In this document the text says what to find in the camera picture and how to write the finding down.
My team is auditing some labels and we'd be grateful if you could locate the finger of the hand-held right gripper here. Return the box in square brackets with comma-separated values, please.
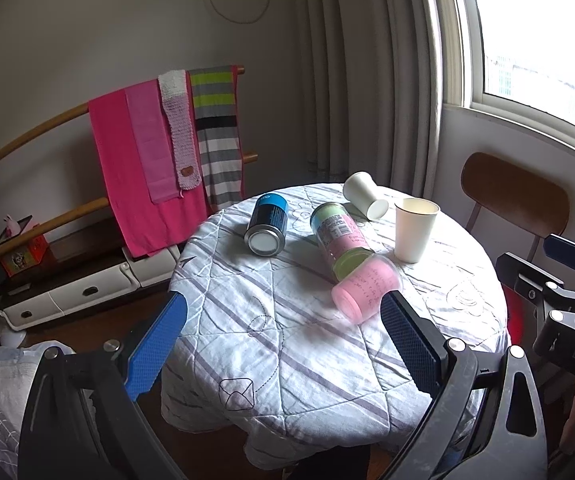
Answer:
[496, 252, 575, 318]
[542, 233, 575, 277]

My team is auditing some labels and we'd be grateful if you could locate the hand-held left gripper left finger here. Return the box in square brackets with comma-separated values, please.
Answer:
[18, 291, 189, 480]

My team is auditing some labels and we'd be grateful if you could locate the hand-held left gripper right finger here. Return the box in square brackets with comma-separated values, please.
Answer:
[380, 290, 551, 480]

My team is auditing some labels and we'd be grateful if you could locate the white paper cup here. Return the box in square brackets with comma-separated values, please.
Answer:
[394, 197, 441, 264]
[342, 171, 391, 221]

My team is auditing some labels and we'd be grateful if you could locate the red object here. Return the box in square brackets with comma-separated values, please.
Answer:
[506, 296, 527, 347]

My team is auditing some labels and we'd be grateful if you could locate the wooden chair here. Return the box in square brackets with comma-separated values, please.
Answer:
[460, 152, 571, 261]

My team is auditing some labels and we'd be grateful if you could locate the round table with quilted cloth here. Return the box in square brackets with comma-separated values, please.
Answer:
[160, 182, 511, 471]

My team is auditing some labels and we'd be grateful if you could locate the pink and green bottle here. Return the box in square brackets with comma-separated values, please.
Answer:
[309, 201, 402, 323]

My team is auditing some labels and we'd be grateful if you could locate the orange printed box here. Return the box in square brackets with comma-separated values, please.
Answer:
[0, 232, 51, 277]

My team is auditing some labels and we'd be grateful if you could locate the blue metal can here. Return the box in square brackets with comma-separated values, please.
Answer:
[244, 192, 289, 256]

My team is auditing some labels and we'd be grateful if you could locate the bright pink towel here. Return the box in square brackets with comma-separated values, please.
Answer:
[88, 87, 213, 257]

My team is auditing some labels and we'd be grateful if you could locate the striped scarf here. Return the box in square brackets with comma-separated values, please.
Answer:
[189, 64, 246, 213]

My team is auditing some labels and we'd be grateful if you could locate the light pink towel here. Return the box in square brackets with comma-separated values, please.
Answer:
[125, 80, 181, 205]

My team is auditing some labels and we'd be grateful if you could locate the pink and white knitted scarf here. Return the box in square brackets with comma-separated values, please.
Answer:
[158, 69, 203, 192]

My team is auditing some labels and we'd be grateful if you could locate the window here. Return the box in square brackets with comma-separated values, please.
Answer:
[417, 0, 575, 161]

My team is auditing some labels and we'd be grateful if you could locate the wooden towel rack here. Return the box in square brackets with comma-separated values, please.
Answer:
[0, 64, 259, 273]

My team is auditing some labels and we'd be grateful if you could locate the grey curtain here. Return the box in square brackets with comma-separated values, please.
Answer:
[287, 0, 443, 201]

